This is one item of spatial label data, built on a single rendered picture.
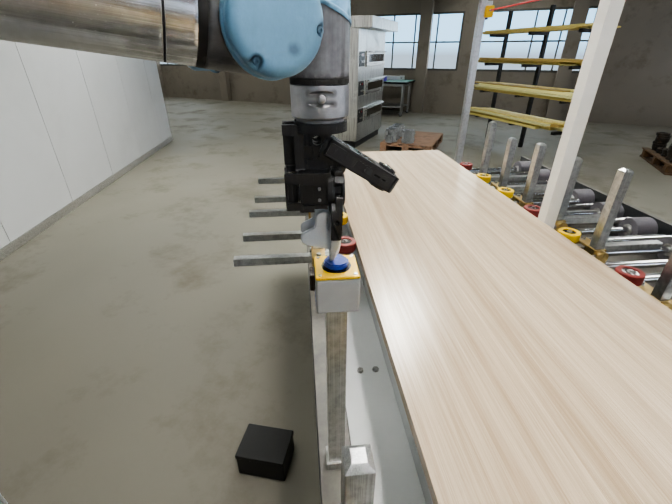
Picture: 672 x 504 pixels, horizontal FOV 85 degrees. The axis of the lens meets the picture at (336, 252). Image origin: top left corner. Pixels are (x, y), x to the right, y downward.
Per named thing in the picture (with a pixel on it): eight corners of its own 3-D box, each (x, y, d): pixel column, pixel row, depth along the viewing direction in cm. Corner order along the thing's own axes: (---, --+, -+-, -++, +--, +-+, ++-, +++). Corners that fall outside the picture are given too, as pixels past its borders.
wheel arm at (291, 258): (234, 269, 136) (232, 259, 133) (235, 264, 139) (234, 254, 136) (350, 263, 139) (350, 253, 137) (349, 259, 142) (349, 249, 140)
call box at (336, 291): (316, 318, 60) (315, 277, 56) (314, 293, 66) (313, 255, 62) (359, 315, 60) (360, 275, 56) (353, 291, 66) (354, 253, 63)
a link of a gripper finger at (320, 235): (302, 260, 58) (299, 206, 54) (339, 258, 59) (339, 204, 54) (302, 270, 55) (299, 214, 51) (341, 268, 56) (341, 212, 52)
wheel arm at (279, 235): (243, 243, 159) (242, 235, 156) (244, 240, 162) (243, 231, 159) (343, 239, 162) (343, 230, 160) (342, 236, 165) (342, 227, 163)
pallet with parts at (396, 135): (398, 137, 747) (400, 118, 730) (445, 141, 710) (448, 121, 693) (375, 150, 644) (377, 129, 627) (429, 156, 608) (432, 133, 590)
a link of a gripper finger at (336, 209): (327, 231, 56) (327, 176, 52) (339, 231, 57) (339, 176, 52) (330, 245, 52) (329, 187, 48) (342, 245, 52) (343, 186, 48)
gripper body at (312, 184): (288, 197, 57) (282, 116, 51) (342, 195, 58) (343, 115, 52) (286, 217, 50) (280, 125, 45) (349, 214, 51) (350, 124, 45)
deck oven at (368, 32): (367, 150, 649) (372, 14, 552) (306, 144, 690) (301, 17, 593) (390, 134, 776) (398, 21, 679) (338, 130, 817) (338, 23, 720)
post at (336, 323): (327, 470, 82) (323, 309, 60) (325, 449, 86) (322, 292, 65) (347, 468, 82) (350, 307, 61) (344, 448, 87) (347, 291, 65)
